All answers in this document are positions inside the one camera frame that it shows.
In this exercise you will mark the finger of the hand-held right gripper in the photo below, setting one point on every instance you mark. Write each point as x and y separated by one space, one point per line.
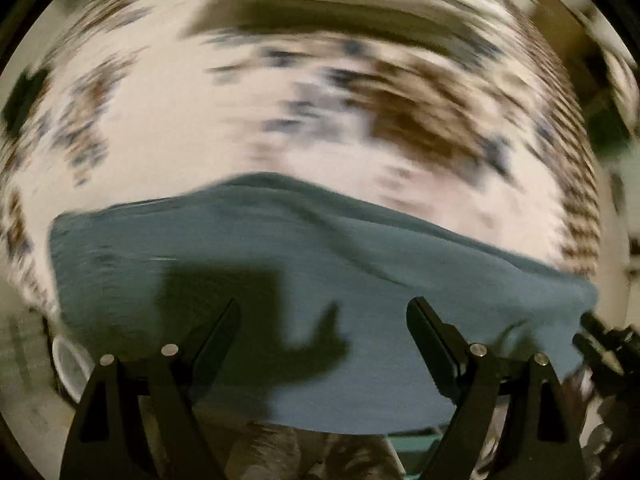
602 347

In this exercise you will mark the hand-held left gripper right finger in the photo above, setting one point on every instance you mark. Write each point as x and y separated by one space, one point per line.
430 332

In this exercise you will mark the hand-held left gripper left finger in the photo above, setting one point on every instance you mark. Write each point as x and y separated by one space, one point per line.
212 342

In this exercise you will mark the teal pants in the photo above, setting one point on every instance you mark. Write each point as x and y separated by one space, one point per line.
320 280

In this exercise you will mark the white round container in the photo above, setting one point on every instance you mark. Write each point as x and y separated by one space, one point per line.
67 367

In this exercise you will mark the floral printed blanket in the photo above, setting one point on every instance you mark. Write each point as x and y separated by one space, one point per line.
280 110

